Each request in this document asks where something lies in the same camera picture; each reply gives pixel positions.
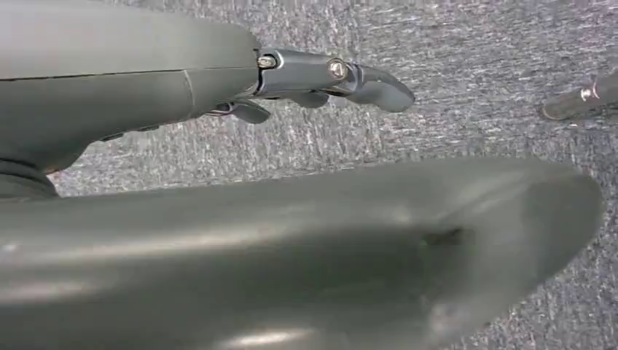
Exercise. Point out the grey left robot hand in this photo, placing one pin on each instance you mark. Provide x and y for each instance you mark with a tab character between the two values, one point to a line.
241	270

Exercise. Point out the left robot arm sleeve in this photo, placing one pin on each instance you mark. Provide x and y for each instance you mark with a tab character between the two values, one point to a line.
24	183

